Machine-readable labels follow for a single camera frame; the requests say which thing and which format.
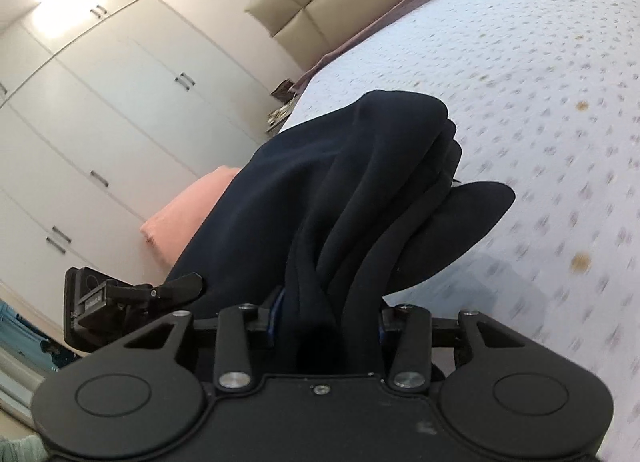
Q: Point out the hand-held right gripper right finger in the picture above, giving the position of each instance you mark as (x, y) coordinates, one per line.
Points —
(409, 342)

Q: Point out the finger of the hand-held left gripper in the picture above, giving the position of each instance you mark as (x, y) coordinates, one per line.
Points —
(175, 288)

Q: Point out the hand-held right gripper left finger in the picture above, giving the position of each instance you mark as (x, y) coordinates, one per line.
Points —
(235, 342)

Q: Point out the dark navy hooded jacket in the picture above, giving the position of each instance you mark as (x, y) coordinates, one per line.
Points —
(340, 192)

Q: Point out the folded pink cloth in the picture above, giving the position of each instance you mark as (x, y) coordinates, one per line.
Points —
(185, 217)

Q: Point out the grey cloth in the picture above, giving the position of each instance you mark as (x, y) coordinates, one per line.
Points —
(20, 449)

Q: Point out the white wardrobe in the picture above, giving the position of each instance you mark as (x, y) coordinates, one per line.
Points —
(85, 107)

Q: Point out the cluttered bedside table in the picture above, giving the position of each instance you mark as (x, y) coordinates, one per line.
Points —
(281, 110)

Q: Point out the bed with white patterned bedspread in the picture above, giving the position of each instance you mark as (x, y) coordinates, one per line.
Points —
(540, 107)

